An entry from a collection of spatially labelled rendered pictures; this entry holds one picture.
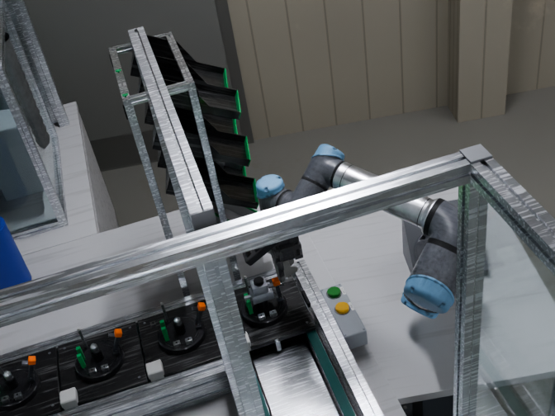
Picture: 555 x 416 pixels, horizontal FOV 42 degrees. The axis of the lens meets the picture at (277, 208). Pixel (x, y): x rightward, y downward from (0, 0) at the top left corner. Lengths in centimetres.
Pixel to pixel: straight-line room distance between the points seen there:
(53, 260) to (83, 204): 33
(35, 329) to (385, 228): 123
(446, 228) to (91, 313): 129
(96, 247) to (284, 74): 211
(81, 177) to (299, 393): 153
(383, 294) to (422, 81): 256
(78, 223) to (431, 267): 162
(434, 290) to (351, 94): 305
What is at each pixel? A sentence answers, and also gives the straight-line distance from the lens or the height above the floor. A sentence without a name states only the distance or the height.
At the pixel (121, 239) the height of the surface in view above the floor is 86.
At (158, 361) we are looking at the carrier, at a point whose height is 99.
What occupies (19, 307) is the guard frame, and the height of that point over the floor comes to 198.
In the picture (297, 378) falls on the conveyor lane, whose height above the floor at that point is 92.
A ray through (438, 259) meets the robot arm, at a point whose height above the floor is 138.
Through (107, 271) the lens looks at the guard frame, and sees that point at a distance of 86.
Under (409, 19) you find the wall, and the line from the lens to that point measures 449.
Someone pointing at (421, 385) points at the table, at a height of 86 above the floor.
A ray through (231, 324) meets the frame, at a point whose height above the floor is 177.
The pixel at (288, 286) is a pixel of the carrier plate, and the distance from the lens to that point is 223.
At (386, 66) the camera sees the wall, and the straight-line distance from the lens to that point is 458.
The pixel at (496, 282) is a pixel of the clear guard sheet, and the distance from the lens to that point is 101.
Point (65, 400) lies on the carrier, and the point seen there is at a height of 99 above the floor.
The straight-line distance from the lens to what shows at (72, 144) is 341.
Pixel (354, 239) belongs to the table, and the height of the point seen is 86.
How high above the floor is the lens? 254
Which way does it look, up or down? 38 degrees down
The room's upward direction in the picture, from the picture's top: 10 degrees counter-clockwise
